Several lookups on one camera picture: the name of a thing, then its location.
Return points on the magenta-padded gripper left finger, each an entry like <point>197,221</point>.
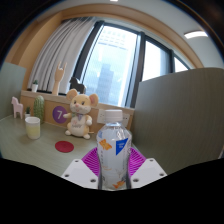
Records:
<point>78,171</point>

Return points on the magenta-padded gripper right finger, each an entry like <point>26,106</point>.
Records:
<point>148,171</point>

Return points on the clear plastic water bottle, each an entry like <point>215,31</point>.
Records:
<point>114,150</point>

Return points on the flat round red coaster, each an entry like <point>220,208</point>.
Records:
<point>64,146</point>

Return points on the beige plush mouse toy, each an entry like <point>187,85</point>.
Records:
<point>80,116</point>

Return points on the round purple number sign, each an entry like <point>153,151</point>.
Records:
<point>58,115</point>

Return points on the white and yellow cup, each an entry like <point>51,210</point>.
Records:
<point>32,128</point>

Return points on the green desk divider panel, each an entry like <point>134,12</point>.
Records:
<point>11,83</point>
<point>180,116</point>

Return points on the tall green cactus ornament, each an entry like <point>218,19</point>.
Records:
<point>39,108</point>

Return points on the wooden desk back ledge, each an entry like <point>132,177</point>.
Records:
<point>50,101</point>

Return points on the small plant in white pot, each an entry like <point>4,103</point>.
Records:
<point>34,87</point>
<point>28,115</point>

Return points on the pink wooden horse figurine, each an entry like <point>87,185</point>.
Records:
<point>16,106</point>

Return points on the wooden hand sculpture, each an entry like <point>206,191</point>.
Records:
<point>58,76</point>

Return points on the dark-framed window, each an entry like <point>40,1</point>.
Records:
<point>113,66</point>

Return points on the white pleated curtain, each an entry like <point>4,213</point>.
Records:
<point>60,53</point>

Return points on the white ceiling light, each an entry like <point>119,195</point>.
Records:
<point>195,34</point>
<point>114,0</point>

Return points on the white wall socket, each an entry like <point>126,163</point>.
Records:
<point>126,120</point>
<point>101,116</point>

